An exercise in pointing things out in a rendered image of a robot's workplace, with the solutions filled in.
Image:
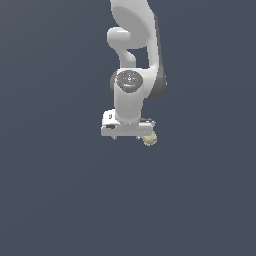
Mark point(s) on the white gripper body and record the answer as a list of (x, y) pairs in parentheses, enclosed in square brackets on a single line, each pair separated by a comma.
[(124, 128)]

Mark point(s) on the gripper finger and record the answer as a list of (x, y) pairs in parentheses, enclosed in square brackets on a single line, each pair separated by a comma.
[(114, 137), (138, 137)]

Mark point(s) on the small beige round object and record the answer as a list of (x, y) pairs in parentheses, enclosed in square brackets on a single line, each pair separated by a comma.
[(150, 138)]

